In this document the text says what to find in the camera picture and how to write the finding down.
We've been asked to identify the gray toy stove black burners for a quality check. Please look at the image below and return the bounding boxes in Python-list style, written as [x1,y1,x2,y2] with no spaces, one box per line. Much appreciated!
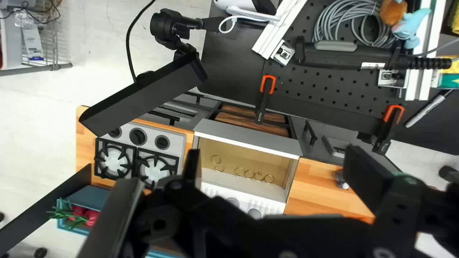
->
[93,121,188,190]

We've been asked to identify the black pegboard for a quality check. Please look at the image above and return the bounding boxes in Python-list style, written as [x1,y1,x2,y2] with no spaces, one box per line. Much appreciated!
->
[199,0,459,154]

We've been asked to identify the wire rack with bottle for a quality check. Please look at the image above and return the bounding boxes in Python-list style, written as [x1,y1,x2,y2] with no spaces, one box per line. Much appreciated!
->
[0,0,74,72]

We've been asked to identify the green artificial plant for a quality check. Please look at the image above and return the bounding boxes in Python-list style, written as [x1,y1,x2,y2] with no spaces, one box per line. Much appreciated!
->
[47,199,97,230]

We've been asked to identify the aluminium extrusion profile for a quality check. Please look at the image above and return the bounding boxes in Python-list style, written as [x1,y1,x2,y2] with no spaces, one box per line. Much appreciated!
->
[251,0,307,61]
[403,0,449,101]

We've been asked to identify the white plastic device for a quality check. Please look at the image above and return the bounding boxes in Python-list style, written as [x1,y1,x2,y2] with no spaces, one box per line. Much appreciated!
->
[212,0,284,34]

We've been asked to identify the teal plastic bin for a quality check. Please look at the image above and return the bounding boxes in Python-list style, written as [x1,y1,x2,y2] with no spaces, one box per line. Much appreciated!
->
[49,184,113,234]

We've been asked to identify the wooden kitchen counter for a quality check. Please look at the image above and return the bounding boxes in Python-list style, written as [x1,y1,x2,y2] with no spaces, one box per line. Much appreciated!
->
[74,104,377,226]

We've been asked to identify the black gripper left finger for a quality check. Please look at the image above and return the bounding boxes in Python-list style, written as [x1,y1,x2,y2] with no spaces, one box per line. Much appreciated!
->
[76,176,146,258]

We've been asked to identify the light blue cloth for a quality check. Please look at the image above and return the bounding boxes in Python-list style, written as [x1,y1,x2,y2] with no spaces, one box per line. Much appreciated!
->
[391,5,432,48]

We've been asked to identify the black camera mount head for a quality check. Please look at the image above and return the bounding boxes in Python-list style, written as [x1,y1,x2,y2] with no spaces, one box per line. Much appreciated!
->
[149,6,227,51]

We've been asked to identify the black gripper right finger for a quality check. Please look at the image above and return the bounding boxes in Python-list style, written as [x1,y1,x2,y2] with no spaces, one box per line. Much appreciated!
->
[343,143,427,227]

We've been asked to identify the gray cable coil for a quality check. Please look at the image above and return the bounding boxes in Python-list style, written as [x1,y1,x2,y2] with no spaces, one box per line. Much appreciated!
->
[313,0,396,47]

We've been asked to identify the thin black cable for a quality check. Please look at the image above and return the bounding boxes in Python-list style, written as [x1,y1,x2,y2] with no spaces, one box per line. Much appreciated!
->
[125,0,156,80]

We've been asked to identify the orange black clamp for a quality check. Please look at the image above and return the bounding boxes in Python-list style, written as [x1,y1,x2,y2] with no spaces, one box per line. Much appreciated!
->
[255,72,278,124]
[371,103,407,154]

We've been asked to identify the brown plush toy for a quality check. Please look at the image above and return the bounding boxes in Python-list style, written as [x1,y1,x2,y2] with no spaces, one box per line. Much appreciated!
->
[379,0,409,27]

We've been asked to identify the black ribbed handle tool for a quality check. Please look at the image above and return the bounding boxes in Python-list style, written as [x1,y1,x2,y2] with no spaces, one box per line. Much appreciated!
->
[292,39,453,72]

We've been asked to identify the silver marker pen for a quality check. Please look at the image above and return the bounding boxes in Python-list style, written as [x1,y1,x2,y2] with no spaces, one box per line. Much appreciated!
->
[404,90,453,128]

